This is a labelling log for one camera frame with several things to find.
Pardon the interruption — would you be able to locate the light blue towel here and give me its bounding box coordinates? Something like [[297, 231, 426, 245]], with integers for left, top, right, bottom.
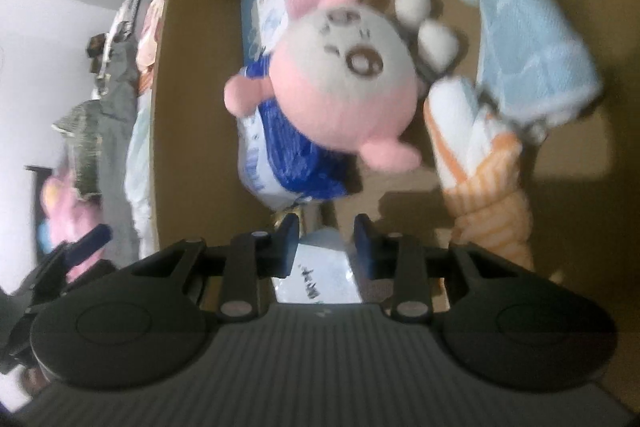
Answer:
[[410, 0, 603, 128]]

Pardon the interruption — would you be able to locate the orange striped cloth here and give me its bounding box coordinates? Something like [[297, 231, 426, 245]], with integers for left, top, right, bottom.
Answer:
[[422, 77, 536, 273]]

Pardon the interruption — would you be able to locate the pink plush toy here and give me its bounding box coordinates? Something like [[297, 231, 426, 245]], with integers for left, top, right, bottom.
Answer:
[[223, 0, 461, 172]]

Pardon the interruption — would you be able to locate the green floral pillow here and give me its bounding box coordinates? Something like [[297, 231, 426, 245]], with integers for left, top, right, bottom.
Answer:
[[52, 99, 103, 198]]

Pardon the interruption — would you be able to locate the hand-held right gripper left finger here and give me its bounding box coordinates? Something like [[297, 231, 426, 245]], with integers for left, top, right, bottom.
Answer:
[[132, 213, 301, 320]]

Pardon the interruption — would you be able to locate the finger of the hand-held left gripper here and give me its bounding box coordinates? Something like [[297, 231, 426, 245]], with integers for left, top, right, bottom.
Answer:
[[22, 223, 112, 293]]

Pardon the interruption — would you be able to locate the blue and white wipes packet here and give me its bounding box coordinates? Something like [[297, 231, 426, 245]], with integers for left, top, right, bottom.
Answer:
[[239, 0, 351, 210]]

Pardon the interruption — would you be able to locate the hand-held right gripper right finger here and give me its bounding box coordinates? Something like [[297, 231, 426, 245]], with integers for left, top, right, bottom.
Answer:
[[354, 213, 521, 320]]

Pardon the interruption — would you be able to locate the brown cardboard box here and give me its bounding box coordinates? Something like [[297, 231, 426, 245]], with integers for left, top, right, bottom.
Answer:
[[150, 0, 640, 408]]

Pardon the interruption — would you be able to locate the grey quilt with yellow prints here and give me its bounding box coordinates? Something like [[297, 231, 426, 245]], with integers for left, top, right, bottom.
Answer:
[[95, 42, 151, 268]]

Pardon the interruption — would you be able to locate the pink quilt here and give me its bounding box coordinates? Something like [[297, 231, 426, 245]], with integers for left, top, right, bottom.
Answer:
[[37, 167, 106, 283]]

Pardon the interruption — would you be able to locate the white plastic bag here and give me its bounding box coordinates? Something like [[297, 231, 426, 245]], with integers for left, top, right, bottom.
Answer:
[[124, 102, 161, 258]]

